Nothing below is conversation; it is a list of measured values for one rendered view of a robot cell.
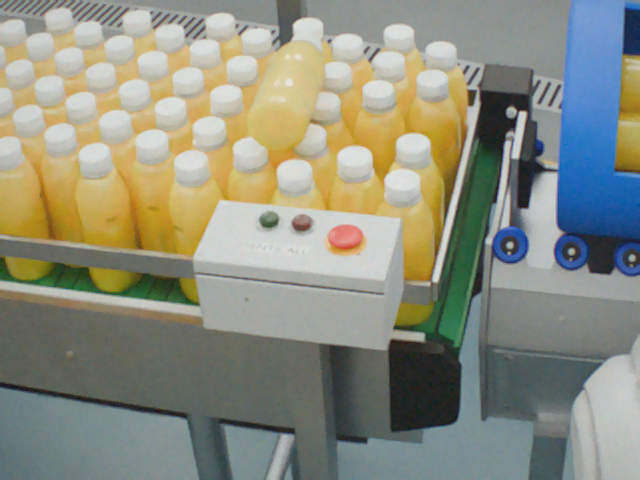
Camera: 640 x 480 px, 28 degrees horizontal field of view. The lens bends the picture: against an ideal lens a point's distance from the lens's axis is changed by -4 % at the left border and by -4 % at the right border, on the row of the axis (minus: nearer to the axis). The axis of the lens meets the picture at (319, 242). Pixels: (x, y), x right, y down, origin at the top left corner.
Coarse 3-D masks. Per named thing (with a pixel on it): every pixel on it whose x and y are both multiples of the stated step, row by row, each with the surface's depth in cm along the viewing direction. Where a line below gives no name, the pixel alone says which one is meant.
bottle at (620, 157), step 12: (624, 120) 146; (636, 120) 146; (624, 132) 145; (636, 132) 145; (624, 144) 145; (636, 144) 145; (624, 156) 146; (636, 156) 146; (624, 168) 148; (636, 168) 147
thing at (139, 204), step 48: (96, 48) 178; (144, 48) 179; (240, 48) 177; (96, 96) 168; (192, 96) 165; (192, 144) 161; (0, 192) 157; (48, 192) 160; (96, 192) 154; (144, 192) 156; (192, 192) 151; (96, 240) 158; (144, 240) 161; (192, 240) 154; (192, 288) 159
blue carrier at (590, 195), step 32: (576, 0) 148; (608, 0) 149; (576, 32) 143; (608, 32) 142; (576, 64) 141; (608, 64) 140; (576, 96) 140; (608, 96) 140; (576, 128) 141; (608, 128) 140; (576, 160) 142; (608, 160) 141; (576, 192) 144; (608, 192) 143; (576, 224) 149; (608, 224) 148
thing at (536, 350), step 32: (544, 192) 170; (544, 224) 165; (544, 256) 160; (608, 256) 159; (480, 320) 160; (512, 320) 160; (544, 320) 159; (576, 320) 158; (608, 320) 157; (480, 352) 163; (512, 352) 163; (544, 352) 161; (576, 352) 160; (608, 352) 159; (480, 384) 171; (512, 384) 171; (544, 384) 169; (576, 384) 167; (480, 416) 179; (512, 416) 179; (544, 416) 178
